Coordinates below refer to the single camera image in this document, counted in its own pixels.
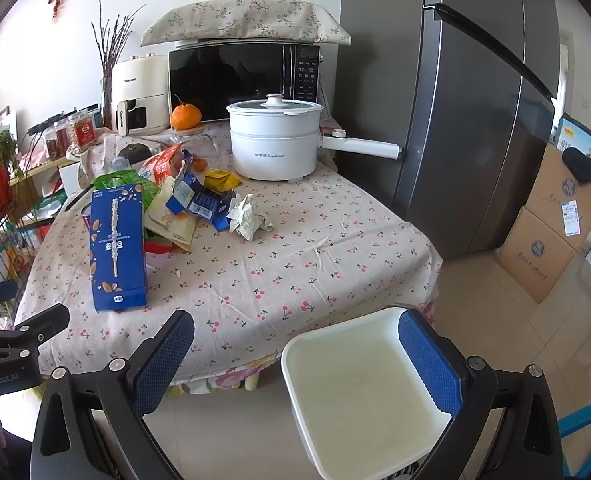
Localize floral microwave cover cloth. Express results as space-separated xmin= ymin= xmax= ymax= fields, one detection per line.
xmin=140 ymin=0 xmax=352 ymax=47

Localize orange tangerine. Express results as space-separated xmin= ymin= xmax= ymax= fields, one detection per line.
xmin=170 ymin=101 xmax=202 ymax=131

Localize dried branches vase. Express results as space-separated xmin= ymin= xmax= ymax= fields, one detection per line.
xmin=90 ymin=1 xmax=145 ymax=129

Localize lower cardboard box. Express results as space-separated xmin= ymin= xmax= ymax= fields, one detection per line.
xmin=497 ymin=208 xmax=575 ymax=304

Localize blue torn milk carton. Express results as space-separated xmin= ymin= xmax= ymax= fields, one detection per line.
xmin=166 ymin=159 xmax=234 ymax=232

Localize wire storage rack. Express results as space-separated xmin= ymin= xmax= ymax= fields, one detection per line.
xmin=0 ymin=129 xmax=38 ymax=330

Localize yellow crumpled wrapper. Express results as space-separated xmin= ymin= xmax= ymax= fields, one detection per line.
xmin=204 ymin=169 xmax=242 ymax=193

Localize red labelled jar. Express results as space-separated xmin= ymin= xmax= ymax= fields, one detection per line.
xmin=69 ymin=110 xmax=96 ymax=153

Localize green plastic bag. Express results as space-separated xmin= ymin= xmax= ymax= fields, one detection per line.
xmin=93 ymin=169 xmax=159 ymax=209

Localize blue almond snack box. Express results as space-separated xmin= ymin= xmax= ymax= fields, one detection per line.
xmin=88 ymin=184 xmax=147 ymax=312

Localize orange white flour bag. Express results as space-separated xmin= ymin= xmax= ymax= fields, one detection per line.
xmin=138 ymin=144 xmax=184 ymax=184

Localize upper cardboard box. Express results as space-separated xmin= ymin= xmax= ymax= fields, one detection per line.
xmin=525 ymin=144 xmax=591 ymax=250

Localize small red tomatoes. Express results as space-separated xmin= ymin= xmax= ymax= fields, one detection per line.
xmin=192 ymin=158 xmax=208 ymax=172

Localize white electric cooking pot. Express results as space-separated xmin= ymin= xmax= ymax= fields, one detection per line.
xmin=226 ymin=93 xmax=402 ymax=181

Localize black pouch on box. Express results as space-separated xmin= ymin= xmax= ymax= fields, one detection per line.
xmin=562 ymin=148 xmax=591 ymax=184

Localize blue printed box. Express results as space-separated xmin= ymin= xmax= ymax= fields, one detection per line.
xmin=555 ymin=113 xmax=591 ymax=158

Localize cherry print tablecloth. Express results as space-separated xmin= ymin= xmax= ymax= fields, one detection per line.
xmin=16 ymin=162 xmax=443 ymax=393

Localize cream paper bag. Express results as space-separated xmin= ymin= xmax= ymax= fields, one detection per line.
xmin=144 ymin=177 xmax=198 ymax=252

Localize white air fryer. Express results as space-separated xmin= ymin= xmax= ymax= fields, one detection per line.
xmin=112 ymin=54 xmax=170 ymax=136

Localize cardboard box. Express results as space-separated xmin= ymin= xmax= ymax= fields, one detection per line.
xmin=525 ymin=144 xmax=591 ymax=250
xmin=497 ymin=208 xmax=575 ymax=304

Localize white plastic trash bin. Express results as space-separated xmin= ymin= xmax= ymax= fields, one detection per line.
xmin=280 ymin=308 xmax=452 ymax=479

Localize black microwave oven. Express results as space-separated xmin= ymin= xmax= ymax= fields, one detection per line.
xmin=168 ymin=39 xmax=320 ymax=122

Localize grey refrigerator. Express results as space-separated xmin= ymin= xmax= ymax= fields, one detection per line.
xmin=332 ymin=0 xmax=559 ymax=259

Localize white paper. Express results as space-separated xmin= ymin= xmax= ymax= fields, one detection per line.
xmin=226 ymin=193 xmax=273 ymax=242

